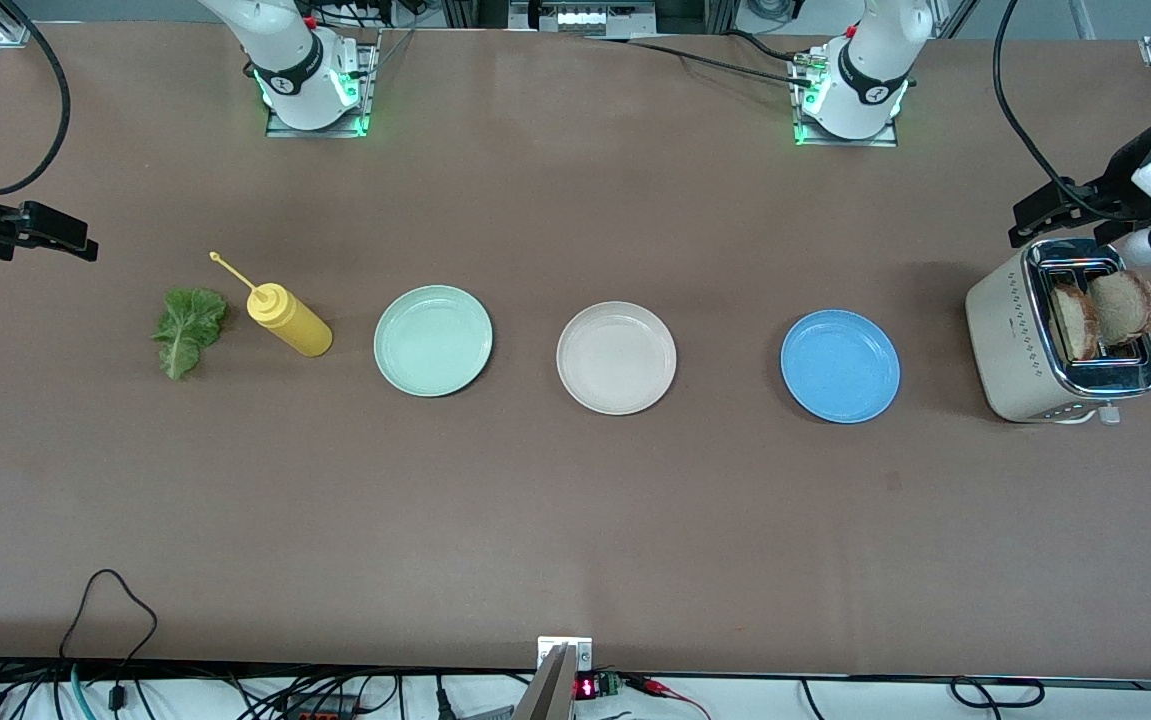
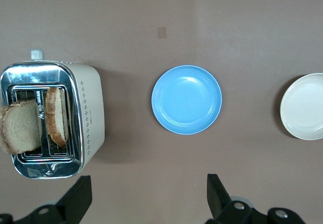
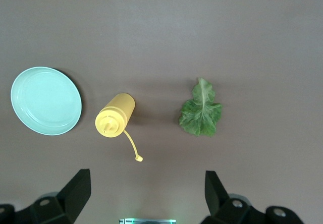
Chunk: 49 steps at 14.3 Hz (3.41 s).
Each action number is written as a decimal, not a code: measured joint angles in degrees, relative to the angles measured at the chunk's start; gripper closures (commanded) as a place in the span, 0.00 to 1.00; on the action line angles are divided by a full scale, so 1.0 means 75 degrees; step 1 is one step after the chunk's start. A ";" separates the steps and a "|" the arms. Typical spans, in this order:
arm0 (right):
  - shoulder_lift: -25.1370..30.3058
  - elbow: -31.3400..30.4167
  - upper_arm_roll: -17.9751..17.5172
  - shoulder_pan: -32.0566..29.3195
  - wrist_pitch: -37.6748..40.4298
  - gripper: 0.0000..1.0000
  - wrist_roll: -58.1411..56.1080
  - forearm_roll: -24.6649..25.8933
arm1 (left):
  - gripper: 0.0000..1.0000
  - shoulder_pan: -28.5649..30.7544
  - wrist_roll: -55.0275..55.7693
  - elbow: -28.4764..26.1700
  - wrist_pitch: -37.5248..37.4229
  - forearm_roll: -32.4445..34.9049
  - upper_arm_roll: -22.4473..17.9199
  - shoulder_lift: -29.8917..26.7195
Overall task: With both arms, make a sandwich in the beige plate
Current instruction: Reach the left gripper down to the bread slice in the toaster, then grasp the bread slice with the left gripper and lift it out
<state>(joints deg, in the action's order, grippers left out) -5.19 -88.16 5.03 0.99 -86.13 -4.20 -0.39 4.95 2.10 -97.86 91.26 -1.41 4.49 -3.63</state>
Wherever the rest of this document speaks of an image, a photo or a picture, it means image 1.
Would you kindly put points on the cream and chrome toaster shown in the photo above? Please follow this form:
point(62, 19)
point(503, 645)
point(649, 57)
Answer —
point(1010, 340)

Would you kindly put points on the yellow squeeze bottle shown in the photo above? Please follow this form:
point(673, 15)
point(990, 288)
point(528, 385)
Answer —
point(295, 325)

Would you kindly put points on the bread slice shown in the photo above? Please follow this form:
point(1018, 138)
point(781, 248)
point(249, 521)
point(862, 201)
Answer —
point(1125, 305)
point(1075, 320)

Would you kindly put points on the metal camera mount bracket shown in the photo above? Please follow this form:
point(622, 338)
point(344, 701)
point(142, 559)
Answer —
point(550, 690)

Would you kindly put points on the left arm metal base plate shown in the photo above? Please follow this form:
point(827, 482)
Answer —
point(845, 142)

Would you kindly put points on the blue plate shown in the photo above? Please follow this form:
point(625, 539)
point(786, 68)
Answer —
point(840, 366)

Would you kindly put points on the grey control box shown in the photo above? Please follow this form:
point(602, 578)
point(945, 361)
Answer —
point(580, 18)

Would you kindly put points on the beige plate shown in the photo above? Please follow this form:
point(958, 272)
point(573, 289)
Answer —
point(616, 358)

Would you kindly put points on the red LED display module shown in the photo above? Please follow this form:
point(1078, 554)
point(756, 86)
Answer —
point(587, 688)

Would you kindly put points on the mint green plate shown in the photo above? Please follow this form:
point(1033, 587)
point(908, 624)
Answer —
point(433, 341)

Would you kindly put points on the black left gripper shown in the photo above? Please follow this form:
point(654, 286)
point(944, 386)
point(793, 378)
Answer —
point(1118, 188)

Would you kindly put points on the green lettuce leaf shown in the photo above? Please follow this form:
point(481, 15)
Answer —
point(185, 325)

